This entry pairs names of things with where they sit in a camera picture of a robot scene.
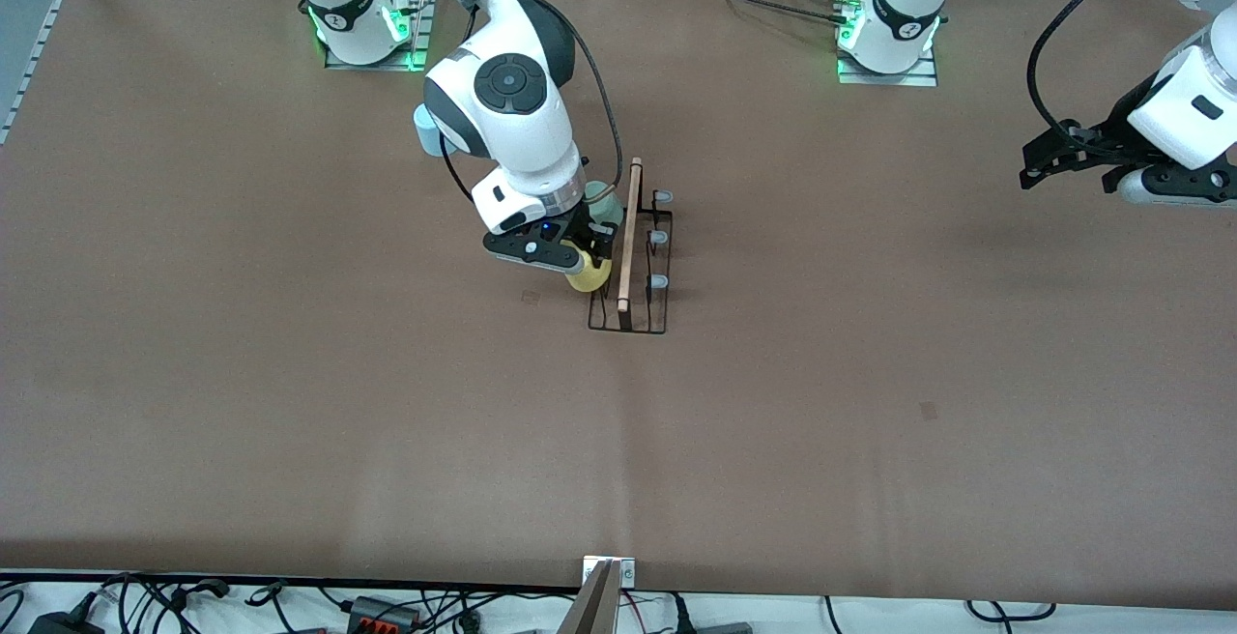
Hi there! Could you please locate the grey camera stand post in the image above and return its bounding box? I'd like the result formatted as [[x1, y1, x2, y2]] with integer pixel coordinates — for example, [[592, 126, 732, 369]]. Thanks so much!
[[556, 560, 621, 634]]

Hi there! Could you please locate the black wire cup holder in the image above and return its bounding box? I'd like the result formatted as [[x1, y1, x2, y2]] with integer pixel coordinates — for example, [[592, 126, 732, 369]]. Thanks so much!
[[588, 157, 675, 335]]

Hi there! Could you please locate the black orange connector box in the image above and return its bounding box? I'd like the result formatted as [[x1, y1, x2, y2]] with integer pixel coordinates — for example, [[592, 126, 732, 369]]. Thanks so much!
[[346, 595, 423, 631]]

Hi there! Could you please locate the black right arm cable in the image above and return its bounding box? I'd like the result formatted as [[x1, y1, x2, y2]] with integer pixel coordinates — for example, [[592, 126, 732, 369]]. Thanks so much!
[[367, 0, 624, 195]]

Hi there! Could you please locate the yellow plastic cup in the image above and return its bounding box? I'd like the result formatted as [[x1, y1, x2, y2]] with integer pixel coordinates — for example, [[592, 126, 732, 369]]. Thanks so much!
[[565, 245, 614, 294]]

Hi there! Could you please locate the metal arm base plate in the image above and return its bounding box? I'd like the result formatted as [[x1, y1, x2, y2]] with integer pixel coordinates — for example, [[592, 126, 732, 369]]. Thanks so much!
[[324, 0, 433, 72], [837, 40, 939, 87]]

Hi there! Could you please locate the slotted metal edge rail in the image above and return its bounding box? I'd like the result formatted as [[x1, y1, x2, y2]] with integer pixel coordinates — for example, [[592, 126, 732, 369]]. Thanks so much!
[[0, 0, 71, 147]]

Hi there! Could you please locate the black power adapter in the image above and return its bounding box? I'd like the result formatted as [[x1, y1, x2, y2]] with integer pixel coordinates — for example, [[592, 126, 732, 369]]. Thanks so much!
[[27, 610, 105, 634]]

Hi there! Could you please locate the brown table cover sheet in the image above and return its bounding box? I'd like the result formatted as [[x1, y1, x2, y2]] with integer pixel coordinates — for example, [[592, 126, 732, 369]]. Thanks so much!
[[0, 0, 1237, 613]]

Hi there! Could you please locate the light blue plastic cup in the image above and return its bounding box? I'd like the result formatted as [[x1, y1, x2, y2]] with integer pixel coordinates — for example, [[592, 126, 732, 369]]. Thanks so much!
[[414, 102, 447, 159]]

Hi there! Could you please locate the black floor cable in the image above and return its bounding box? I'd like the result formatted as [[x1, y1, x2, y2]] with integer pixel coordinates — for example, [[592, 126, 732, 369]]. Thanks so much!
[[966, 599, 1059, 621]]

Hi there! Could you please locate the pale green plastic cup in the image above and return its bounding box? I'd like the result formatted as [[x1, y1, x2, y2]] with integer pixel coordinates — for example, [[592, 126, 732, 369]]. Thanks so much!
[[585, 182, 624, 229]]

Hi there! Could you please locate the small metal bracket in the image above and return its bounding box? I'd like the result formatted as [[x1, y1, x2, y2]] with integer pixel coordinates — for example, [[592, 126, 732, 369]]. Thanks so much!
[[582, 556, 638, 589]]

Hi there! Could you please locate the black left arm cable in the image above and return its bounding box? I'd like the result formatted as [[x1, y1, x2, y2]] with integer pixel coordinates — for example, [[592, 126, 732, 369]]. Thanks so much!
[[1026, 0, 1161, 144]]

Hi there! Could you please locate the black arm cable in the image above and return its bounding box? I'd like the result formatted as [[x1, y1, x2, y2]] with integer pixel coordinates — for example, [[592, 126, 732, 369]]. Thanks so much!
[[367, 0, 624, 195], [1026, 0, 1161, 144]]

